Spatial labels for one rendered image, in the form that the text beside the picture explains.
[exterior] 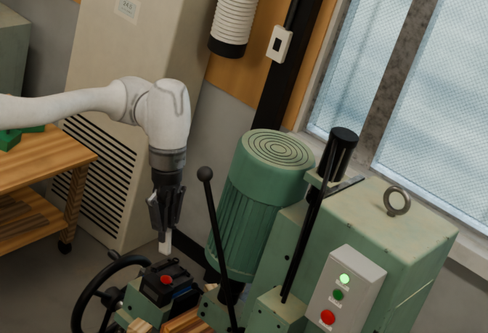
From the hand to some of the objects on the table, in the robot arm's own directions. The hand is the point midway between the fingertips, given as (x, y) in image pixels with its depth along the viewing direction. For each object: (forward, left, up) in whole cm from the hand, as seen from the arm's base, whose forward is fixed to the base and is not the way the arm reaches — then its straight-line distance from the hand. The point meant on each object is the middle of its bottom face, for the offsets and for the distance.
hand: (165, 240), depth 205 cm
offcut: (-4, -14, -20) cm, 25 cm away
